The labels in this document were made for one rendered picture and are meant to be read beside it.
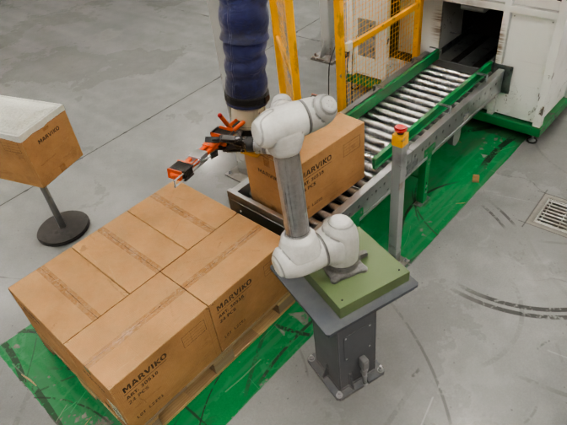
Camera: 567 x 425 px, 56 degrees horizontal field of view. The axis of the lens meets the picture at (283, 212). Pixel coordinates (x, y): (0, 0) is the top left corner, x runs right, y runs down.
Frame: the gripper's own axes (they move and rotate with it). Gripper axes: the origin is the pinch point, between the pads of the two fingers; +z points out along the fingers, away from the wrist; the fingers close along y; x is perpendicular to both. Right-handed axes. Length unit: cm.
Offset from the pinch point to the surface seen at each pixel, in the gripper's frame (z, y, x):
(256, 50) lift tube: -20.6, -18.8, 39.2
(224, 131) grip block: -4.0, 2.5, 8.0
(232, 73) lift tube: -8.2, -10.6, 31.8
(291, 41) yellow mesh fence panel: -27, 51, 95
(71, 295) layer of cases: 79, 42, -70
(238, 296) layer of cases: -9, 53, -64
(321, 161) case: -50, 44, 12
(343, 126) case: -61, 50, 37
